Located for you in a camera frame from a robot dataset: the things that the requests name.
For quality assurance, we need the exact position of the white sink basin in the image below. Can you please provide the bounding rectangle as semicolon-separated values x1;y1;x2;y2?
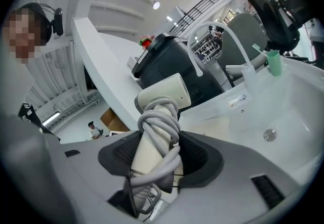
177;55;324;190

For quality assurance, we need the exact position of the red and green toy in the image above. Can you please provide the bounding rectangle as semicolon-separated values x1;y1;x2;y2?
138;35;155;50

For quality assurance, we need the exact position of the small white box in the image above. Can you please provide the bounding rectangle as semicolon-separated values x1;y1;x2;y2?
126;56;140;70

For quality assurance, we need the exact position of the black mesh office chair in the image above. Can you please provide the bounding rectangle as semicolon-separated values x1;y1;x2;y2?
227;0;316;53

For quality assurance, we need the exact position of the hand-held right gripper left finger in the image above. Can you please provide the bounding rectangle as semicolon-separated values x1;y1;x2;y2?
43;130;143;224

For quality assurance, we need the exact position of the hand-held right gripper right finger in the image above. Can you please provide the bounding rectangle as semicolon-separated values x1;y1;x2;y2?
156;130;306;224

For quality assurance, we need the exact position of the clear plastic wrapper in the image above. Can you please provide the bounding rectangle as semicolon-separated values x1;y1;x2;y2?
226;94;248;108

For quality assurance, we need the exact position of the black head-worn camera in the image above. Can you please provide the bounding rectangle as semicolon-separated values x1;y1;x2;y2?
18;2;64;44

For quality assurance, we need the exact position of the black stair railing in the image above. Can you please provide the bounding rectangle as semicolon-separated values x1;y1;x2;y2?
169;0;227;37

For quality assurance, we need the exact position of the white hair dryer with cord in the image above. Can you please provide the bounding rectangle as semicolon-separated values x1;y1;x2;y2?
123;73;192;216

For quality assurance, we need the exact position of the person's head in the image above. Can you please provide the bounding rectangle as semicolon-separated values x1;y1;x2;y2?
2;7;53;65

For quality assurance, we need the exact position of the grey chair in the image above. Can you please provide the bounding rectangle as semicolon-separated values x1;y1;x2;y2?
217;12;268;78

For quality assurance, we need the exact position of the green and white toothbrush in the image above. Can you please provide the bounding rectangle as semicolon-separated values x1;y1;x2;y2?
252;43;269;58

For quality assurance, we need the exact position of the white curved faucet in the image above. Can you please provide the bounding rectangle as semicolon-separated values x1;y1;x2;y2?
187;21;257;87

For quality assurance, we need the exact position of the black printer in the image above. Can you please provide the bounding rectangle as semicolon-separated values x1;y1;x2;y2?
131;32;226;115

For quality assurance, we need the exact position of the long tube ceiling light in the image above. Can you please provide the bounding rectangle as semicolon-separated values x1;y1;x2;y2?
41;111;62;126

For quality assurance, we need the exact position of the green plastic cup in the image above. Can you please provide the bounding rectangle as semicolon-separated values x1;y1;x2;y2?
265;50;282;77

